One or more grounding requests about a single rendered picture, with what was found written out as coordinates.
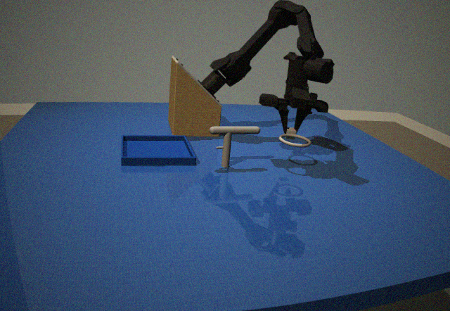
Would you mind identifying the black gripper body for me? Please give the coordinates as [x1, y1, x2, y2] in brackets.
[259, 77, 328, 113]

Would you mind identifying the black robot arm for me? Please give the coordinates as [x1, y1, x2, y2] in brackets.
[198, 0, 335, 110]

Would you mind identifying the dark grey t-shaped steel stake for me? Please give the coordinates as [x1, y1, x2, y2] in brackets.
[210, 127, 260, 167]

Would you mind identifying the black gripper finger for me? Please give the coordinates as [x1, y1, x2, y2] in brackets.
[295, 108, 312, 133]
[274, 107, 289, 133]

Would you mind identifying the blue square tray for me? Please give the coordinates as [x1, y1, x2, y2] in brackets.
[121, 135, 196, 165]

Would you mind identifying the grey metal ring with small tab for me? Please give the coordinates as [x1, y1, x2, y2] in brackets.
[278, 127, 311, 148]

